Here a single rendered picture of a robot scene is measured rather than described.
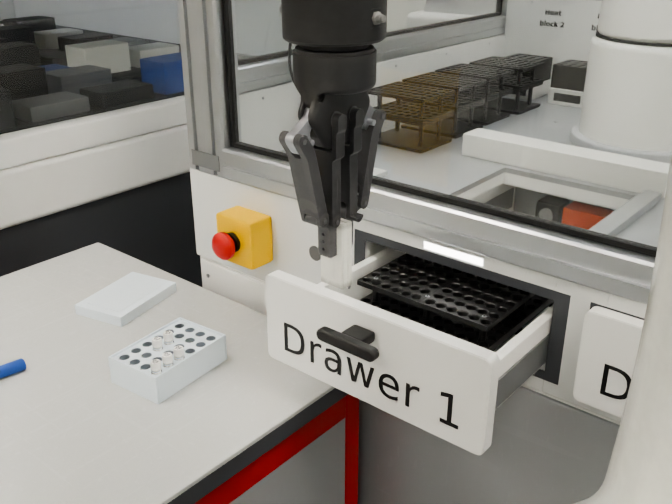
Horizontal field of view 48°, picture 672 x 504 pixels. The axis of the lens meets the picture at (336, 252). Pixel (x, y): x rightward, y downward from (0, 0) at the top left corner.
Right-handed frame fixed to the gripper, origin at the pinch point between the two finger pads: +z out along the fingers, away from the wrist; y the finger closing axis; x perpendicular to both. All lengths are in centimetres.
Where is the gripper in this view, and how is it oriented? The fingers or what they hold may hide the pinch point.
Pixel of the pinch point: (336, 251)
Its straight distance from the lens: 75.3
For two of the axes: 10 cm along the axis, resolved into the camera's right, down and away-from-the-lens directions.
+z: 0.1, 9.1, 4.1
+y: -6.4, 3.2, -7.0
